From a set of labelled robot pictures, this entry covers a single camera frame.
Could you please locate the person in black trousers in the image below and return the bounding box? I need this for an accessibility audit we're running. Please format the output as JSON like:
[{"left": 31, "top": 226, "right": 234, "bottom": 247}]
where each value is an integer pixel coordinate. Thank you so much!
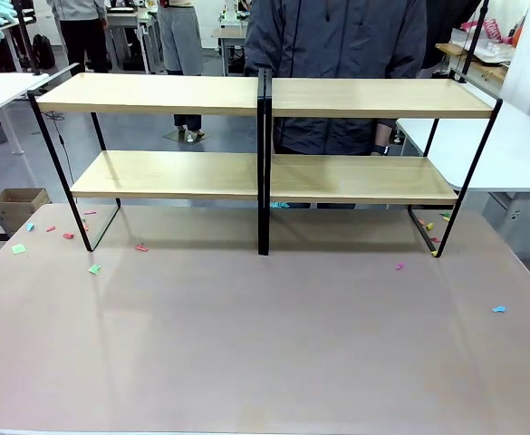
[{"left": 46, "top": 0, "right": 111, "bottom": 74}]

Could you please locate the person's left forearm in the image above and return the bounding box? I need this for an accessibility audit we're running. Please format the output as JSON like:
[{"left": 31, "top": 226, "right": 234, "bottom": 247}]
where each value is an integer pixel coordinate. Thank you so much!
[{"left": 374, "top": 118, "right": 397, "bottom": 149}]

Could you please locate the gray desk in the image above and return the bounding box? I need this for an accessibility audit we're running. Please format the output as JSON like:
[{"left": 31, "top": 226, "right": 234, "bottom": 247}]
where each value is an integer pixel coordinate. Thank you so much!
[
  {"left": 212, "top": 25, "right": 249, "bottom": 77},
  {"left": 104, "top": 6, "right": 164, "bottom": 74}
]

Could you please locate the person in gray jacket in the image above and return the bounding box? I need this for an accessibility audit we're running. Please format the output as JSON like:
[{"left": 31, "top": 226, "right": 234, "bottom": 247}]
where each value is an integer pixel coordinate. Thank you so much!
[{"left": 244, "top": 0, "right": 429, "bottom": 209}]

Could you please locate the wooden desk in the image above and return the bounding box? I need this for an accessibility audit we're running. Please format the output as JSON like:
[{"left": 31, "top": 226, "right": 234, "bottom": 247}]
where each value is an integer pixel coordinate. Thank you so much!
[{"left": 435, "top": 42, "right": 517, "bottom": 83}]

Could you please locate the black stand pole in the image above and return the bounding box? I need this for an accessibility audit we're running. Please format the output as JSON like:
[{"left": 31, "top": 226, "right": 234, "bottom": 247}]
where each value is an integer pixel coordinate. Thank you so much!
[
  {"left": 12, "top": 0, "right": 43, "bottom": 77},
  {"left": 453, "top": 0, "right": 491, "bottom": 85}
]

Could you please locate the pink bag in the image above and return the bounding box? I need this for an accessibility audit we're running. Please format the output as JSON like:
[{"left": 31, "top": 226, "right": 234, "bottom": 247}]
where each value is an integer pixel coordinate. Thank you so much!
[{"left": 482, "top": 17, "right": 505, "bottom": 43}]

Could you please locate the person in gray trousers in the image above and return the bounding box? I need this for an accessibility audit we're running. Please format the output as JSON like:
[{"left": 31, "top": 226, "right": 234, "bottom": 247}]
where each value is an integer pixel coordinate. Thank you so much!
[{"left": 156, "top": 0, "right": 206, "bottom": 137}]

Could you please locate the wooden two-tier black-framed shelf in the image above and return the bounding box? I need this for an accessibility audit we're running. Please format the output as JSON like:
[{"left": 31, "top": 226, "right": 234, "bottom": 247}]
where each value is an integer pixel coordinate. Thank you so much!
[
  {"left": 264, "top": 67, "right": 504, "bottom": 259},
  {"left": 26, "top": 71, "right": 266, "bottom": 256}
]

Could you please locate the black backpack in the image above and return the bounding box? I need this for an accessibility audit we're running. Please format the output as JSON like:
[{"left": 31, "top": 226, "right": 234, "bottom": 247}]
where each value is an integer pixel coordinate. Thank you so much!
[{"left": 32, "top": 34, "right": 57, "bottom": 71}]

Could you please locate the cardboard box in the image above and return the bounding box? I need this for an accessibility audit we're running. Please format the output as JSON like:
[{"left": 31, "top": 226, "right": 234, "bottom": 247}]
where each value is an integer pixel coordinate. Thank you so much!
[{"left": 0, "top": 188, "right": 52, "bottom": 233}]

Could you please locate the metal floor base plate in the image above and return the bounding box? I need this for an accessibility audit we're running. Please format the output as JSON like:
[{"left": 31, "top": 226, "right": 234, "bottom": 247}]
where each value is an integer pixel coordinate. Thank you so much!
[{"left": 162, "top": 129, "right": 207, "bottom": 145}]

